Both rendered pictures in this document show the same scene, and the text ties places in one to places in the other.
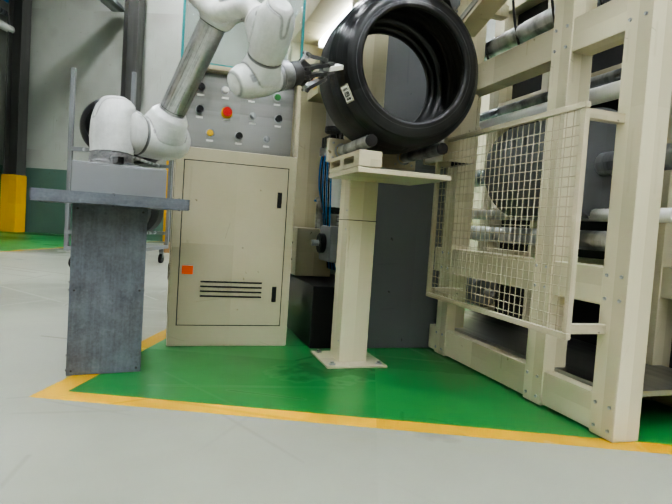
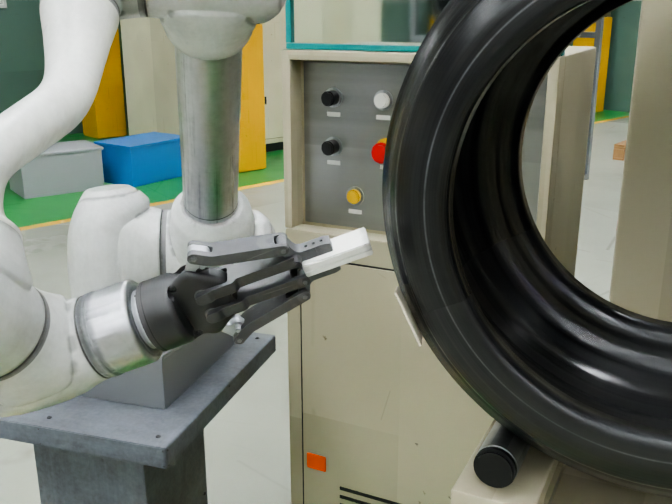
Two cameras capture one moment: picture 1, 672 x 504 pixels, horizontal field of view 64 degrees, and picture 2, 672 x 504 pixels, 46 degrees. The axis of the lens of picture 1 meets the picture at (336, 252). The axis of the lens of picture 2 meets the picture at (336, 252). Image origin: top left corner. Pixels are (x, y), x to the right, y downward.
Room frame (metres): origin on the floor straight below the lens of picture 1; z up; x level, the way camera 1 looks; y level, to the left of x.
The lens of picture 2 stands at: (1.28, -0.47, 1.36)
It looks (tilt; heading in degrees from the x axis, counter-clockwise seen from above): 17 degrees down; 44
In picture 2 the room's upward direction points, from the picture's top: straight up
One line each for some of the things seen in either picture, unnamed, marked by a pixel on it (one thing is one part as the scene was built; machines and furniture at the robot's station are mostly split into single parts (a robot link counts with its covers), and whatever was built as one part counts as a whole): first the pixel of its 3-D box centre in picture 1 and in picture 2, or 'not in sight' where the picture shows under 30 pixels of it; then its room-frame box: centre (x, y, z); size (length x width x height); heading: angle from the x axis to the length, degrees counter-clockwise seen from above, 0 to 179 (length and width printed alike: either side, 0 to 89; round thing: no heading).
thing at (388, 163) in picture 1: (372, 154); not in sight; (2.29, -0.13, 0.90); 0.40 x 0.03 x 0.10; 108
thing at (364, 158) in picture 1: (353, 163); (529, 442); (2.07, -0.05, 0.83); 0.36 x 0.09 x 0.06; 18
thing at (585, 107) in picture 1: (490, 220); not in sight; (2.00, -0.56, 0.65); 0.90 x 0.02 x 0.70; 18
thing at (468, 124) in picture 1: (449, 131); not in sight; (2.44, -0.48, 1.05); 0.20 x 0.15 x 0.30; 18
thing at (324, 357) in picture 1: (347, 357); not in sight; (2.35, -0.08, 0.01); 0.27 x 0.27 x 0.02; 18
